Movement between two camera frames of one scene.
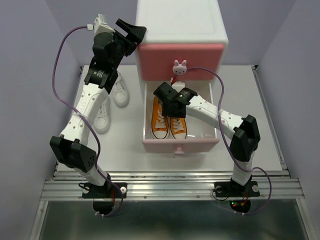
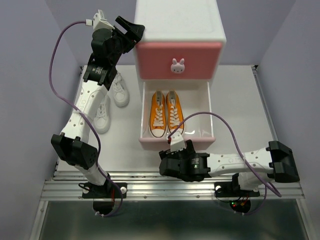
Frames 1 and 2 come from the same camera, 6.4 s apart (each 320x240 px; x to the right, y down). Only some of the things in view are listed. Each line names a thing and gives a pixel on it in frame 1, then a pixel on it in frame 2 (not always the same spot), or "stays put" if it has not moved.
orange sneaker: x=159 y=123 stays put
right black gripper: x=166 y=111 → x=189 y=149
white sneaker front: x=102 y=122 stays put
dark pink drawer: x=155 y=61 stays put
